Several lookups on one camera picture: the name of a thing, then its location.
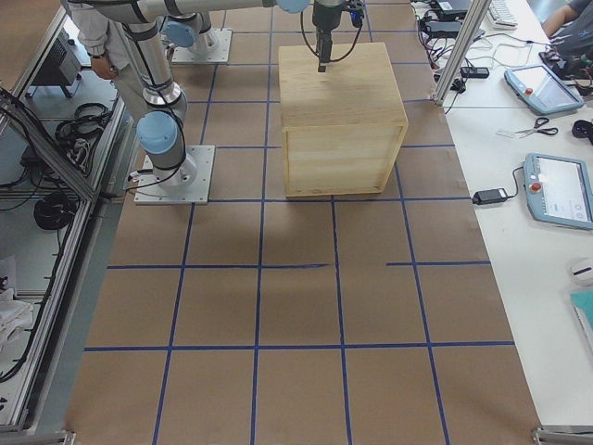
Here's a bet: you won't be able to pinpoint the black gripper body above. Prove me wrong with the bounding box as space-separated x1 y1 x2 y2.
312 0 346 31

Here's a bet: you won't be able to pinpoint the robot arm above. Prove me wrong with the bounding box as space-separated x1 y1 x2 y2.
87 1 347 184
163 13 218 55

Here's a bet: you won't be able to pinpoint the wooden drawer cabinet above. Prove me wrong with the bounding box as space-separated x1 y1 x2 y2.
278 43 409 197

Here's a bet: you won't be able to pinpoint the black power adapter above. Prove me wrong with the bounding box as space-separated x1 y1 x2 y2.
472 187 510 206

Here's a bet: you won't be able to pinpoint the upper teach pendant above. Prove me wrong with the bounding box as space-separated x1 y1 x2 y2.
504 64 584 116

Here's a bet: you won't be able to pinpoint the teach pendant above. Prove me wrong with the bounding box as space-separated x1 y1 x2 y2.
523 153 592 231
504 64 584 116

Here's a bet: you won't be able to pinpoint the black scissors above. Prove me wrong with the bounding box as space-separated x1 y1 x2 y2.
515 117 559 138

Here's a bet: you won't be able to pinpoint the person in white shirt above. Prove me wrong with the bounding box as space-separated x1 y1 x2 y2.
64 0 154 126

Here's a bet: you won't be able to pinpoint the lower teach pendant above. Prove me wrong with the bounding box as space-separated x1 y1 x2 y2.
523 153 592 231

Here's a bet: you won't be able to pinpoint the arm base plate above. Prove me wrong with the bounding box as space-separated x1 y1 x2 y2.
133 146 215 205
171 28 233 65

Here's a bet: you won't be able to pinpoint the aluminium frame post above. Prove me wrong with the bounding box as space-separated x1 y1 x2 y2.
433 0 491 106

